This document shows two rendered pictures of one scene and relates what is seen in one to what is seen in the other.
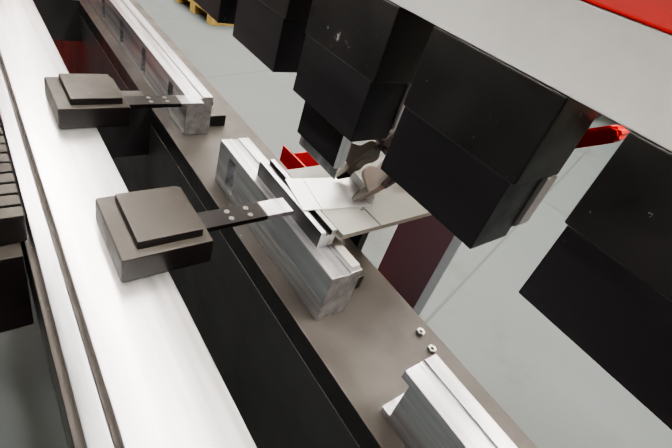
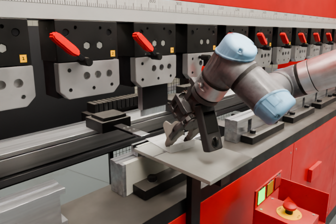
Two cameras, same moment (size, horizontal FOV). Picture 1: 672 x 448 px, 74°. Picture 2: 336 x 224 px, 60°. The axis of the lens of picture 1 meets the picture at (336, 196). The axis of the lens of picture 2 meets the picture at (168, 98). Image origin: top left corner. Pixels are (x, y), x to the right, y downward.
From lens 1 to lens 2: 103 cm
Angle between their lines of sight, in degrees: 84
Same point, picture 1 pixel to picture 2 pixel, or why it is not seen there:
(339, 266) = (121, 160)
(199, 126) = (231, 137)
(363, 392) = (68, 207)
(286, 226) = not seen: hidden behind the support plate
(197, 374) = (50, 139)
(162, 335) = (65, 133)
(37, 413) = not seen: outside the picture
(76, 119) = not seen: hidden behind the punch
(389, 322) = (120, 214)
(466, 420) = (22, 197)
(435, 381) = (47, 188)
